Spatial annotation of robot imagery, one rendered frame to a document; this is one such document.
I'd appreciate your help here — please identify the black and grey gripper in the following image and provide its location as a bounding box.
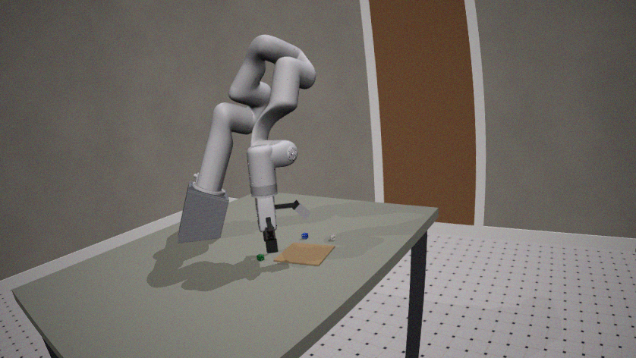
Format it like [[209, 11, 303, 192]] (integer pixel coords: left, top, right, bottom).
[[251, 191, 278, 253]]

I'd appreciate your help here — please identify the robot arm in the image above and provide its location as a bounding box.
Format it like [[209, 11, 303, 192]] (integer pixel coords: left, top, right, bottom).
[[192, 35, 316, 196]]

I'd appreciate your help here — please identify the orange flat mat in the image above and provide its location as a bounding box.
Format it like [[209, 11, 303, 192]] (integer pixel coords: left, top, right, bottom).
[[273, 243, 335, 266]]

